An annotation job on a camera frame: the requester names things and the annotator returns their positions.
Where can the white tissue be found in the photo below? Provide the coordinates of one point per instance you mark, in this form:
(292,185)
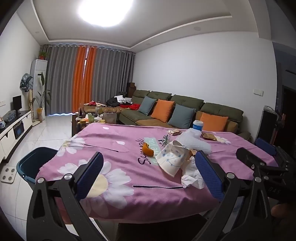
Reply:
(190,173)

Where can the orange curtain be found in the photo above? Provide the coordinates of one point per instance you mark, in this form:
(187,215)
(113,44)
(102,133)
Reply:
(78,78)
(89,74)

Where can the blue cup with white lid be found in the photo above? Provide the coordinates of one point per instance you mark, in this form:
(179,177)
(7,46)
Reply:
(198,126)

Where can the brown snack packet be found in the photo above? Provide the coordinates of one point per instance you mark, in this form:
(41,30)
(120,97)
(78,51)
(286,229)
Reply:
(208,136)

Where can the round ceiling light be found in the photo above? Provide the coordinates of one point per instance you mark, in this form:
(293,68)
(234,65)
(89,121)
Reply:
(105,11)

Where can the white bathroom scale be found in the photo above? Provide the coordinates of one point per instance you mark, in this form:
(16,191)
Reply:
(8,175)

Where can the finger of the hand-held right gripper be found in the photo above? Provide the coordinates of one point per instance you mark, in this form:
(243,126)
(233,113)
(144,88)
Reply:
(266,145)
(245,154)

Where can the tall plant in yellow pot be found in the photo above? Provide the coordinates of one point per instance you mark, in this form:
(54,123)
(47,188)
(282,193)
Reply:
(41,113)

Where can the white clothes pile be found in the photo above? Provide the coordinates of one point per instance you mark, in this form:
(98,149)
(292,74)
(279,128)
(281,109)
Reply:
(124,100)

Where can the dark blue plastic bin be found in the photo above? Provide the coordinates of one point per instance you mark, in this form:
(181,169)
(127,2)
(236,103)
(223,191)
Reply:
(34,162)

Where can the grey-blue pillow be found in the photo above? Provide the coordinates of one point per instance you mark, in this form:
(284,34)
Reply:
(181,115)
(146,105)

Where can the black clothes pile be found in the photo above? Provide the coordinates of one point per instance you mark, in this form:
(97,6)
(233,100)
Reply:
(112,102)

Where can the black monitor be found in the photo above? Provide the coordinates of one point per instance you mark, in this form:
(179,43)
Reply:
(17,103)

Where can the pink floral blanket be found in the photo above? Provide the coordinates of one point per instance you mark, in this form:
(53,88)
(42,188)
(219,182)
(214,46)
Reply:
(129,176)

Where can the brown cardboard boxes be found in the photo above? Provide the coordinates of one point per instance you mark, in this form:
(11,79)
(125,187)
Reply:
(131,89)

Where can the white wall socket plate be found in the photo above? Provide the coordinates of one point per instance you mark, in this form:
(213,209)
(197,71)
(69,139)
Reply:
(2,103)

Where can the person's right hand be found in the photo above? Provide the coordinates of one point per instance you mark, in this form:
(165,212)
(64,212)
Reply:
(278,209)

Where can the grey curtain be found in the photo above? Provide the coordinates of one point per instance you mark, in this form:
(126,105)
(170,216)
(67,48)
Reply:
(111,71)
(60,78)

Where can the glass jar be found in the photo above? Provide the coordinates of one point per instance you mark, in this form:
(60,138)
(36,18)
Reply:
(90,118)

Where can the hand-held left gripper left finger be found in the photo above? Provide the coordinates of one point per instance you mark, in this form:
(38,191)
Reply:
(91,176)

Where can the white wall switch plate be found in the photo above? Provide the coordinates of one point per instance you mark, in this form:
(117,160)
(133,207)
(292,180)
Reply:
(258,92)

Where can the black cabinet appliance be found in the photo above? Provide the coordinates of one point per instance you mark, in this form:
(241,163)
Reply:
(18,131)

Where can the orange pillow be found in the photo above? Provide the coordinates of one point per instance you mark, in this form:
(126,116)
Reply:
(161,110)
(214,121)

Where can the cloth-covered standing fan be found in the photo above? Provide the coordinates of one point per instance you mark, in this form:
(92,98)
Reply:
(26,82)

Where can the small potted plant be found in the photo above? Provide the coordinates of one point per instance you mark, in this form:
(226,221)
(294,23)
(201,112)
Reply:
(42,55)

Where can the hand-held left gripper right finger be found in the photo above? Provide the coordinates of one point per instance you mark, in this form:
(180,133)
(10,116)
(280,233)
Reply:
(208,176)

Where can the dark coffee table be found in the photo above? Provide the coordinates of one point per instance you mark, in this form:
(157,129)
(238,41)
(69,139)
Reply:
(75,126)

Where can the white blue-patterned paper cup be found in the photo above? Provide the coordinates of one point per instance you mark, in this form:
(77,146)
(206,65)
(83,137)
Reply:
(171,160)

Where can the olive green sectional sofa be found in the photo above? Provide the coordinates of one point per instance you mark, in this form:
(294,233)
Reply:
(185,99)

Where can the black case with silver trim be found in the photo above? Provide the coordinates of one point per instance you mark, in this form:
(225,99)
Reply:
(267,125)

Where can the white foam fruit net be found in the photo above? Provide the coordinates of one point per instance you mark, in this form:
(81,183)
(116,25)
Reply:
(196,141)

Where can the orange peel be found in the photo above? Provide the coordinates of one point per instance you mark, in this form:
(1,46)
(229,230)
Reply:
(148,150)

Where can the clear plastic bag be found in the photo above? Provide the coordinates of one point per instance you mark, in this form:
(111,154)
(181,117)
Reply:
(9,116)

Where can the white TV cabinet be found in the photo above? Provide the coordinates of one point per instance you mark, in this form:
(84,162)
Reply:
(9,139)

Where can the blue white porcelain jar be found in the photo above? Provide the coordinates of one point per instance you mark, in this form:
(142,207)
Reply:
(1,122)

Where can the red-edged clear packet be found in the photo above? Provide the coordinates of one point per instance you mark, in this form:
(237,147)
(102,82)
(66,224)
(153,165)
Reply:
(174,132)

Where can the crumpled green silver wrapper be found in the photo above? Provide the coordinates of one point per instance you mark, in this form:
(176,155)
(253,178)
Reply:
(164,140)

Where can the red cloth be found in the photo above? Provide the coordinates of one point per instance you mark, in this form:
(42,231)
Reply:
(133,107)
(90,103)

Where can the white standing air conditioner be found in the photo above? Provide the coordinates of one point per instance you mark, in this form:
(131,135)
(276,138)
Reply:
(38,69)

